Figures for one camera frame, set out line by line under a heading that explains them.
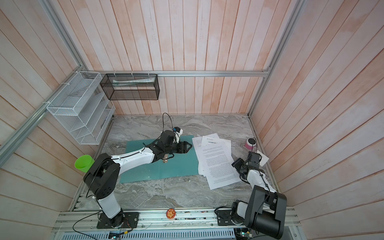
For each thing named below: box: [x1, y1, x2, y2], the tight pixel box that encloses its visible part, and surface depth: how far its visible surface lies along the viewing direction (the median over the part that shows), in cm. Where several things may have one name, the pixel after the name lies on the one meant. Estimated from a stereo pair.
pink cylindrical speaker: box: [245, 137, 257, 152], surface depth 100 cm
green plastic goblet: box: [74, 154, 95, 173], surface depth 79 cm
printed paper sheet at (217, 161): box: [201, 136, 242, 190], surface depth 95 cm
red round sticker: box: [166, 208, 176, 220], surface depth 77 cm
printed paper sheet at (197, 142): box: [192, 136, 206, 177], surface depth 100 cm
